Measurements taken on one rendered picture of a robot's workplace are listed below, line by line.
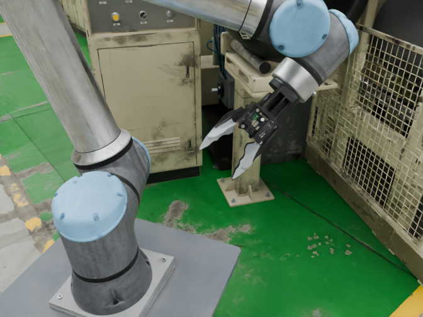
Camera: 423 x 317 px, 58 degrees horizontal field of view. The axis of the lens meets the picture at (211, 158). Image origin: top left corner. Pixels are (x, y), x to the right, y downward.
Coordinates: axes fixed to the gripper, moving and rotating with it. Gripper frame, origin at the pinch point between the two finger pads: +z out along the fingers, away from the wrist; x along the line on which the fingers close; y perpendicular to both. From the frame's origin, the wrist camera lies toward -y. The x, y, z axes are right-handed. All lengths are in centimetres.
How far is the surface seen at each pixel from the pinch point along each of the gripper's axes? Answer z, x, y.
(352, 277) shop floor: 8, 94, -78
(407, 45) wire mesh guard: -69, 31, -57
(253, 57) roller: -31, -5, -72
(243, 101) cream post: -18, 7, -111
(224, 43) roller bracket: -30, -18, -95
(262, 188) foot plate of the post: 10, 53, -139
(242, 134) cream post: -6, 19, -118
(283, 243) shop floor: 20, 69, -98
